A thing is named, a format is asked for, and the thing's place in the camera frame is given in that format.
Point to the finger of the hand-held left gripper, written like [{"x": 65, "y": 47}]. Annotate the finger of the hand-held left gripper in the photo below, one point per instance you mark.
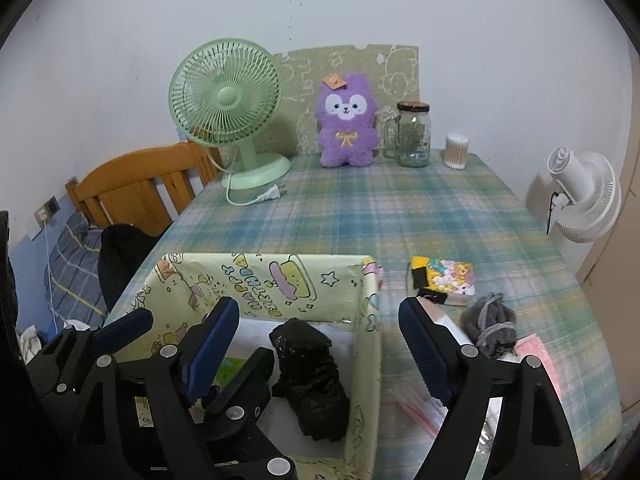
[
  {"x": 125, "y": 327},
  {"x": 245, "y": 385}
]

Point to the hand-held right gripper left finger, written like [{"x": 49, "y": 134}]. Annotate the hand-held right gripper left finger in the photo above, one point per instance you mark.
[{"x": 210, "y": 355}]

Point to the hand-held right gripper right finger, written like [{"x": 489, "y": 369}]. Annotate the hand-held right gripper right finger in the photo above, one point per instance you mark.
[{"x": 425, "y": 350}]

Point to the beige and white sock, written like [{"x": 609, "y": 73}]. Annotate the beige and white sock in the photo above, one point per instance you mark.
[{"x": 447, "y": 322}]

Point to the black sock bundle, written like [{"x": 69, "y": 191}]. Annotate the black sock bundle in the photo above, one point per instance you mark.
[{"x": 310, "y": 380}]

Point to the grey sock bundle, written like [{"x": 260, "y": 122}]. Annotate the grey sock bundle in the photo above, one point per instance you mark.
[{"x": 487, "y": 325}]

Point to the yellow printed storage box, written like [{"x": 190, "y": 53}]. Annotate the yellow printed storage box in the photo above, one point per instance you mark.
[{"x": 300, "y": 285}]

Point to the pink cloth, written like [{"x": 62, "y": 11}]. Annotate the pink cloth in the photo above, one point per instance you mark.
[{"x": 540, "y": 355}]

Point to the green printed card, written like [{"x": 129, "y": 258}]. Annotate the green printed card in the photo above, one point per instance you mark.
[{"x": 230, "y": 370}]

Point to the clear plastic zip bag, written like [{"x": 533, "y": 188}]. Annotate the clear plastic zip bag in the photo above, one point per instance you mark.
[{"x": 417, "y": 407}]

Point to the black garment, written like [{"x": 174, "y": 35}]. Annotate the black garment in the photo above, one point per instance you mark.
[{"x": 122, "y": 255}]

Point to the cartoon printed tissue pack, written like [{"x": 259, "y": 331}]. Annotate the cartoon printed tissue pack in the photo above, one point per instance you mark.
[{"x": 450, "y": 277}]

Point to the blue plaid bedding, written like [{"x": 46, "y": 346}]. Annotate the blue plaid bedding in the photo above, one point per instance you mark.
[{"x": 75, "y": 260}]

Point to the white cloth on bed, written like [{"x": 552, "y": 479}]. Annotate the white cloth on bed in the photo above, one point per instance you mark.
[{"x": 32, "y": 340}]

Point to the plaid tablecloth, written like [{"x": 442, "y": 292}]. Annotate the plaid tablecloth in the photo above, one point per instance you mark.
[{"x": 380, "y": 215}]

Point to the wooden headboard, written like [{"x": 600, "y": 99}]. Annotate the wooden headboard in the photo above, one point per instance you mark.
[{"x": 130, "y": 180}]

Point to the cotton swab container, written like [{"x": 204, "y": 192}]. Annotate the cotton swab container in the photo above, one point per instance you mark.
[{"x": 456, "y": 152}]

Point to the beige door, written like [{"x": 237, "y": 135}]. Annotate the beige door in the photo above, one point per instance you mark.
[{"x": 612, "y": 260}]

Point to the glass jar mug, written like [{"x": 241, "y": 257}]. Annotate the glass jar mug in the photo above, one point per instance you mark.
[{"x": 414, "y": 135}]

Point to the white fan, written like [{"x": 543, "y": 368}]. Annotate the white fan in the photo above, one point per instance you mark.
[{"x": 590, "y": 195}]

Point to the purple plush toy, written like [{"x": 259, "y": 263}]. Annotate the purple plush toy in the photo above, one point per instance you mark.
[{"x": 346, "y": 130}]

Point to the green desk fan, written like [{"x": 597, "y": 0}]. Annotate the green desk fan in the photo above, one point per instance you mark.
[{"x": 225, "y": 95}]

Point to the wall socket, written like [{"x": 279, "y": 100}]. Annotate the wall socket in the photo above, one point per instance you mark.
[{"x": 46, "y": 211}]

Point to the green printed wall panel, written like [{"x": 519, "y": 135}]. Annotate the green printed wall panel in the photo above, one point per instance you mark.
[{"x": 395, "y": 70}]

